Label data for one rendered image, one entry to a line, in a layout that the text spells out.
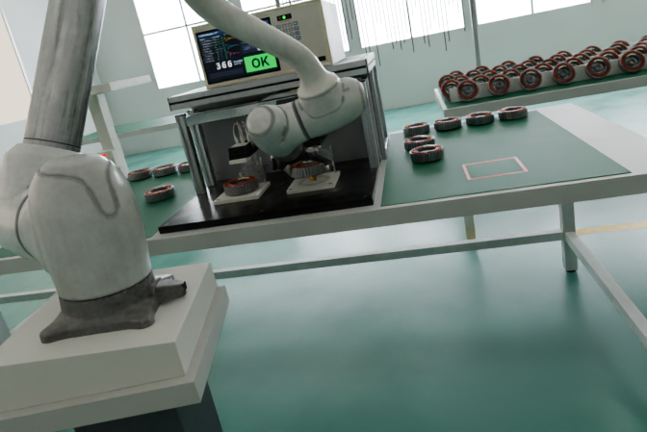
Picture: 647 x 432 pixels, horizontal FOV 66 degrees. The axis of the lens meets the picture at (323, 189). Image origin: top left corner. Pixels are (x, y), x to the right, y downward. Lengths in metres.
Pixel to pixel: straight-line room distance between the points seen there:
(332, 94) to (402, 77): 6.79
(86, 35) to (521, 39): 7.33
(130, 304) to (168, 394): 0.16
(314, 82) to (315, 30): 0.51
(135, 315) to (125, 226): 0.14
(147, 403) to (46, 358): 0.17
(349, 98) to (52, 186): 0.64
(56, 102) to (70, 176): 0.24
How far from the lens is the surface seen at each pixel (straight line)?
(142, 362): 0.85
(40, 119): 1.08
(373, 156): 1.65
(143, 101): 9.06
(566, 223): 2.43
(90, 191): 0.86
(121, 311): 0.90
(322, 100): 1.16
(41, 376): 0.92
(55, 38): 1.11
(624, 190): 1.41
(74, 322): 0.93
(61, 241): 0.87
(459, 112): 2.65
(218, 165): 1.94
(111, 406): 0.89
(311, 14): 1.66
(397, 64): 7.92
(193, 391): 0.84
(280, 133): 1.17
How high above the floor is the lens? 1.19
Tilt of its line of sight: 16 degrees down
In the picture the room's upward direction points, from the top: 12 degrees counter-clockwise
